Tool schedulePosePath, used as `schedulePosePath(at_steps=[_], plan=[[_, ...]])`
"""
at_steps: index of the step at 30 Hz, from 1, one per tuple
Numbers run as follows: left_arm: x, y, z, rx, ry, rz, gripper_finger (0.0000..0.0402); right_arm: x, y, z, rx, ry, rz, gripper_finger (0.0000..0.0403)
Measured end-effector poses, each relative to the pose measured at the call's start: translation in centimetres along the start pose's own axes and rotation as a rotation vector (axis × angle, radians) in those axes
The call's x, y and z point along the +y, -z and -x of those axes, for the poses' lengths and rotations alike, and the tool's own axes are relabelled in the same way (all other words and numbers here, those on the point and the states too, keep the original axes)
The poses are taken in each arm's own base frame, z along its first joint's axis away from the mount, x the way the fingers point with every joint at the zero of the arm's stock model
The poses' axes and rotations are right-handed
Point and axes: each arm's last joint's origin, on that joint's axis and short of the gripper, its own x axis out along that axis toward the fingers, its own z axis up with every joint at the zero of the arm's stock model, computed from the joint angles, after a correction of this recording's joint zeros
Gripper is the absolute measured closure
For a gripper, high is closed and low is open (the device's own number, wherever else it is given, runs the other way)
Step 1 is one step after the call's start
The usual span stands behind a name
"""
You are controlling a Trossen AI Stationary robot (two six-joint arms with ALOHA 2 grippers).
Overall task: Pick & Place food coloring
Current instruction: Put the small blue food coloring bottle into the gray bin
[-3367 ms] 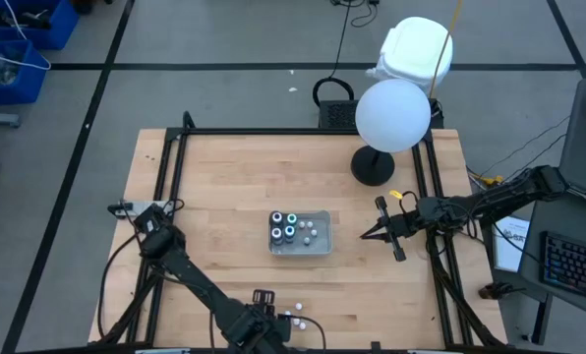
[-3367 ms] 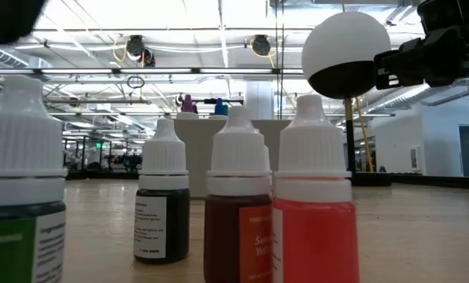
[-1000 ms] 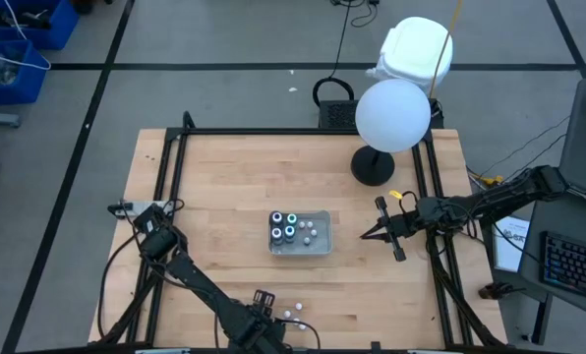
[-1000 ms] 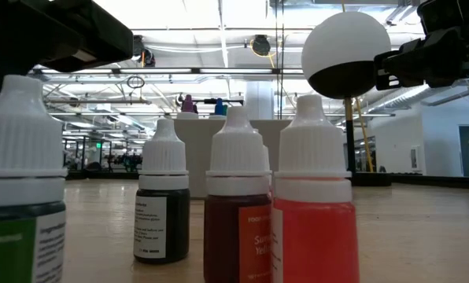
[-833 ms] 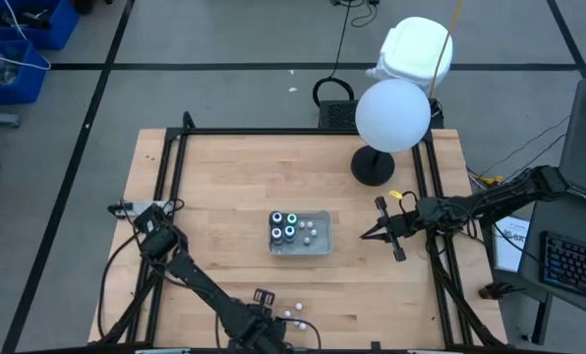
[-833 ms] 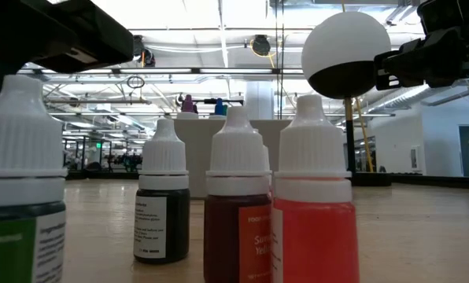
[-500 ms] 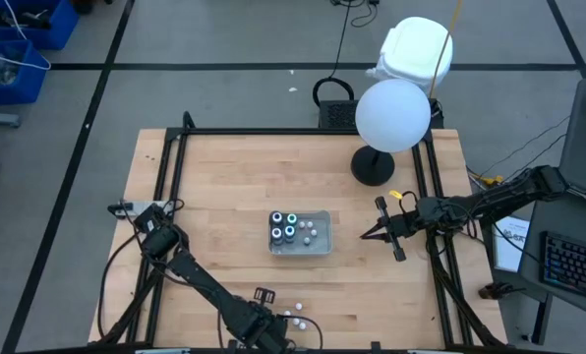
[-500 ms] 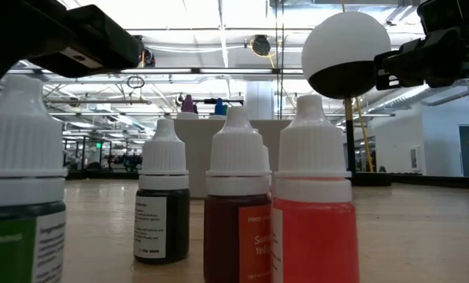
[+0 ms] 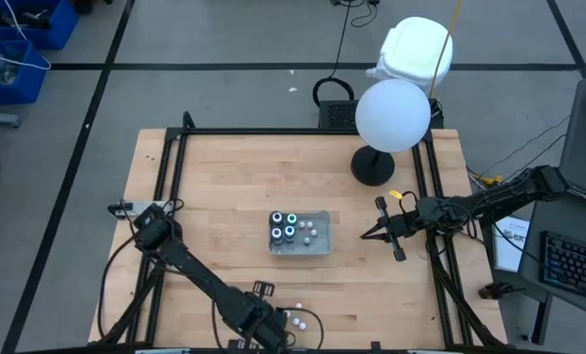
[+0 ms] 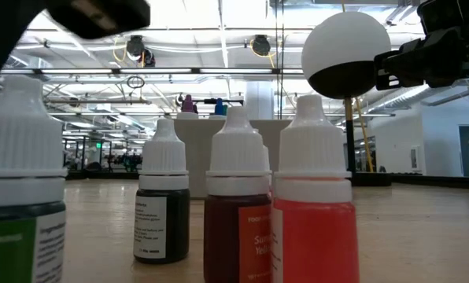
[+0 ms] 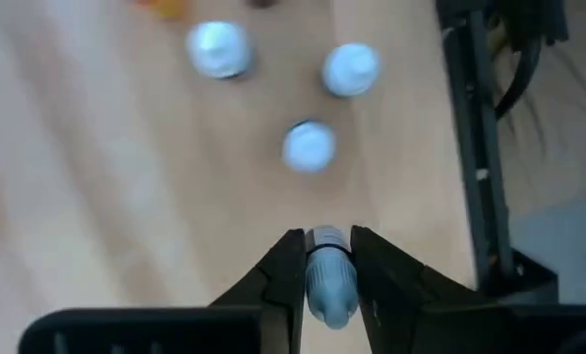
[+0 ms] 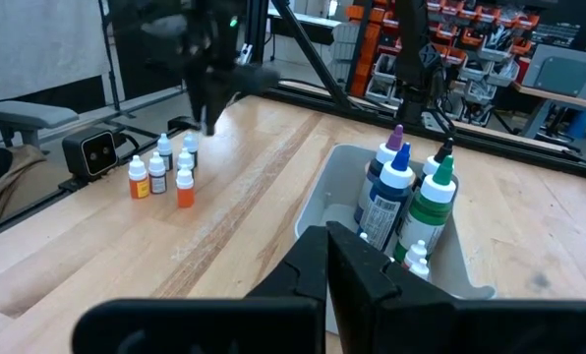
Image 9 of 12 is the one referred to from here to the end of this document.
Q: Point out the grey plastic tray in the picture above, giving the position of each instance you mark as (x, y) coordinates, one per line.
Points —
(322, 246)

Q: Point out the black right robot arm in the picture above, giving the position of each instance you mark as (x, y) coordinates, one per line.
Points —
(494, 199)

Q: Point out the black backlit keyboard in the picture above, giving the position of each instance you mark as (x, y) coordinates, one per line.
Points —
(578, 268)

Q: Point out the large green food coloring bottle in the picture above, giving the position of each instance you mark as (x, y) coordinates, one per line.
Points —
(291, 218)

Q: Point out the large blue food coloring bottle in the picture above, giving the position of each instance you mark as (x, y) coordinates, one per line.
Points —
(289, 231)

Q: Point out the white globe lamp black base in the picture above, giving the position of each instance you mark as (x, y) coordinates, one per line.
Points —
(391, 115)

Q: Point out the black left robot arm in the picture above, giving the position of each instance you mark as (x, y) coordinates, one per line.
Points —
(194, 270)

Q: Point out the black perforated box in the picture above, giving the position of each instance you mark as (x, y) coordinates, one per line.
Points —
(337, 115)

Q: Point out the white printed paper sheet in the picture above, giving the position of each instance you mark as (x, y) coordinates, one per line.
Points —
(509, 246)

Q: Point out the blue plastic storage bin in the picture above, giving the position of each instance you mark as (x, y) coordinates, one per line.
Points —
(62, 29)
(27, 86)

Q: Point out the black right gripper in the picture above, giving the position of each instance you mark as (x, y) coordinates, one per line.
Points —
(406, 225)

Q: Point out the large black food coloring bottle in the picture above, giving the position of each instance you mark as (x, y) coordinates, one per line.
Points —
(276, 217)

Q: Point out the grey desk with keyboard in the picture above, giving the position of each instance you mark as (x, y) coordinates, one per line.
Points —
(558, 216)

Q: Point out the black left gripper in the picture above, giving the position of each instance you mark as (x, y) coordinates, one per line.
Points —
(253, 319)

